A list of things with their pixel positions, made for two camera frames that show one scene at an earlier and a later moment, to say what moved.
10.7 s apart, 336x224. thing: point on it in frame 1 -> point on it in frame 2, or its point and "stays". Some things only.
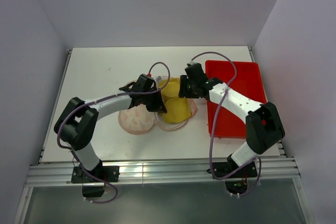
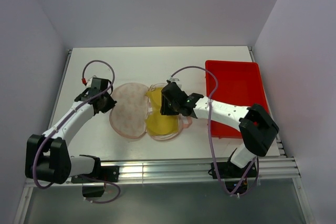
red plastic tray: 248,81 stays
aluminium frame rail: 53,174 stays
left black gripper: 158,106 -> 109,105
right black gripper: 183,91 -> 165,109
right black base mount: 222,168 stays
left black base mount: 107,173 stays
